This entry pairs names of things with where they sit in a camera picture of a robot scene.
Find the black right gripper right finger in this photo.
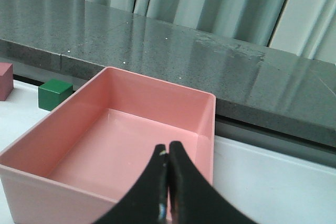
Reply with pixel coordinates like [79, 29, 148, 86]
[167, 141, 255, 223]

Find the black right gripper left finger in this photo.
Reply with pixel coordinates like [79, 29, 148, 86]
[95, 144, 168, 223]

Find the pink plastic bin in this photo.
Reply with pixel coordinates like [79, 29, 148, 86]
[1, 67, 216, 223]

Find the right green cube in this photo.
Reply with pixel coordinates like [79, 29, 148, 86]
[38, 79, 73, 111]

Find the pink cube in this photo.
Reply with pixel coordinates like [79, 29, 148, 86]
[0, 62, 14, 101]

